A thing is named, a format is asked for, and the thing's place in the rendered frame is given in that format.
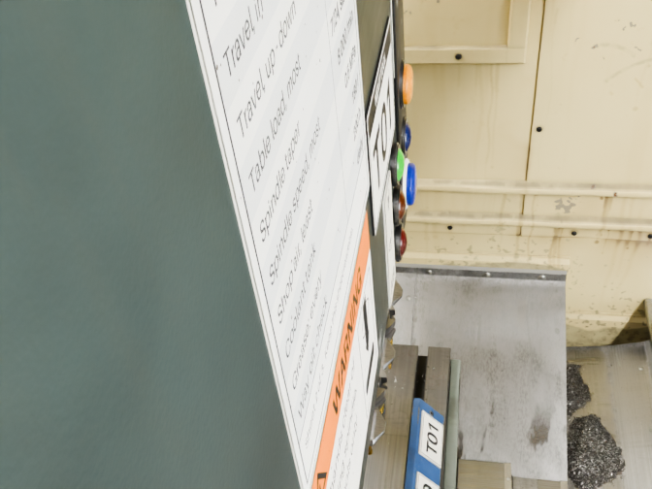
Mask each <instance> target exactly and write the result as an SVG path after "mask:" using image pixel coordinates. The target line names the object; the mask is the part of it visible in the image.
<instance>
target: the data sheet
mask: <svg viewBox="0 0 652 489"><path fill-rule="evenodd" d="M185 2H186V6H187V10H188V13H189V18H190V22H191V26H192V30H193V35H194V39H195V43H196V47H197V51H198V55H199V59H200V63H201V68H202V72H203V76H204V80H205V84H206V89H207V92H208V96H209V100H210V105H211V109H212V116H213V121H214V125H215V129H216V133H217V137H218V141H219V145H220V149H221V153H222V158H223V162H224V166H225V170H226V175H227V179H228V182H229V186H230V190H231V195H232V199H233V203H234V207H235V212H236V216H237V219H238V223H239V228H240V232H241V236H242V240H243V244H244V252H245V256H246V260H247V265H248V268H249V272H250V276H251V281H252V285H253V289H254V293H255V297H256V302H257V306H258V309H259V313H260V318H261V322H262V326H263V330H264V335H265V339H266V343H267V347H268V351H269V355H270V359H271V363H272V367H273V372H274V376H275V380H276V384H277V391H278V395H279V399H280V404H281V408H282V412H283V416H284V420H285V425H286V429H287V433H288V437H289V441H290V445H291V449H292V453H293V458H294V462H295V466H296V470H297V474H298V478H299V482H300V486H301V489H310V480H311V475H312V470H313V465H314V460H315V455H316V450H317V446H318V441H319V436H320V431H321V426H322V421H323V416H324V411H325V407H326V402H327V397H328V392H329V387H330V382H331V377H332V372H333V368H334V363H335V358H336V353H337V348H338V343H339V338H340V333H341V328H342V320H343V315H344V310H345V305H346V300H347V295H348V290H349V285H350V281H351V276H352V271H353V266H354V260H355V255H356V250H357V245H358V241H359V236H360V231H361V226H362V221H363V216H364V211H365V207H366V202H367V197H368V192H369V187H370V181H369V167H368V154H367V141H366V128H365V115H364V102H363V89H362V76H361V63H360V50H359V37H358V23H357V11H356V0H185Z"/></svg>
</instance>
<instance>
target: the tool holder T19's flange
mask: <svg viewBox="0 0 652 489"><path fill-rule="evenodd" d="M386 382H387V376H386V373H385V371H384V370H383V369H382V368H381V367H380V372H379V386H378V387H377V392H376V399H375V407H378V408H381V407H382V406H383V405H384V403H385V402H386V398H385V397H384V395H385V389H386V390H388V388H387V384H386Z"/></svg>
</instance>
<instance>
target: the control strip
mask: <svg viewBox="0 0 652 489"><path fill-rule="evenodd" d="M392 24H393V49H394V72H395V79H394V86H395V110H396V133H397V143H394V144H393V145H392V148H391V158H390V171H391V185H393V187H394V190H393V201H392V210H393V224H394V225H395V226H396V228H395V238H394V248H395V260H396V262H400V261H402V258H403V256H401V235H402V228H404V229H405V226H406V219H407V212H408V206H406V212H405V215H404V216H403V218H402V220H400V218H399V202H400V192H401V190H403V192H404V194H405V196H406V186H407V170H408V163H409V160H408V152H407V151H406V125H407V122H408V118H407V105H405V104H404V96H403V82H404V69H405V64H407V63H406V61H405V39H404V7H403V0H392ZM399 149H400V150H401V151H402V153H403V155H404V157H405V169H404V174H403V175H402V177H401V179H400V180H398V173H397V167H398V152H399Z"/></svg>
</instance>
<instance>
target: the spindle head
mask: <svg viewBox="0 0 652 489"><path fill-rule="evenodd" d="M356 11H357V23H358V37H359V50H360V63H361V76H362V89H363V102H364V114H365V112H366V108H367V104H368V100H369V95H370V91H371V87H372V83H373V78H374V74H375V66H376V63H377V59H378V54H379V50H380V46H381V41H382V37H383V33H384V29H385V24H386V20H387V17H388V16H389V19H390V23H391V46H392V69H393V92H394V115H395V129H394V134H393V140H392V145H393V144H394V143H397V133H396V110H395V86H394V65H393V42H392V18H391V0H356ZM390 158H391V150H390V156H389V162H388V167H387V173H386V179H385V184H386V180H387V174H388V171H390ZM385 184H384V189H383V195H382V200H381V206H380V211H379V217H378V223H377V227H376V233H375V235H374V236H373V229H372V217H371V204H370V191H369V192H368V197H367V202H366V207H365V211H366V213H367V216H368V228H369V240H370V253H371V264H372V277H373V289H374V301H375V325H376V336H377V349H378V356H377V363H376V370H375V383H374V389H373V395H372V402H371V409H370V415H369V422H368V429H367V435H366V441H365V448H364V455H363V462H362V468H361V474H360V481H359V488H358V489H363V486H364V479H365V473H366V467H367V460H368V453H369V446H370V439H371V432H372V426H373V419H374V412H375V399H376V392H377V386H378V379H379V372H380V365H381V358H382V351H383V345H384V338H385V331H386V324H387V317H388V311H389V305H388V289H387V273H386V257H385V240H384V225H383V209H382V202H383V196H384V190H385ZM0 489H301V486H300V482H299V478H298V474H297V470H296V466H295V462H294V458H293V453H292V449H291V445H290V441H289V437H288V433H287V429H286V425H285V420H284V416H283V412H282V408H281V404H280V399H279V395H278V391H277V384H276V380H275V376H274V372H273V367H272V363H271V359H270V355H269V351H268V347H267V343H266V339H265V335H264V330H263V326H262V322H261V318H260V313H259V309H258V306H257V302H256V297H255V293H254V289H253V285H252V281H251V276H250V272H249V268H248V265H247V260H246V256H245V249H244V244H243V240H242V236H241V232H240V228H239V223H238V219H237V216H236V212H235V207H234V203H233V199H232V195H231V190H230V186H229V182H228V179H227V175H226V170H225V166H224V162H223V158H222V153H221V149H220V145H219V141H218V137H217V133H216V129H215V125H214V121H213V116H212V109H211V105H210V100H209V96H208V92H207V89H206V84H205V80H204V76H203V72H202V68H201V63H200V59H199V55H198V51H197V47H196V43H195V39H194V35H193V30H192V26H191V22H190V18H189V13H188V10H187V6H186V2H185V0H0Z"/></svg>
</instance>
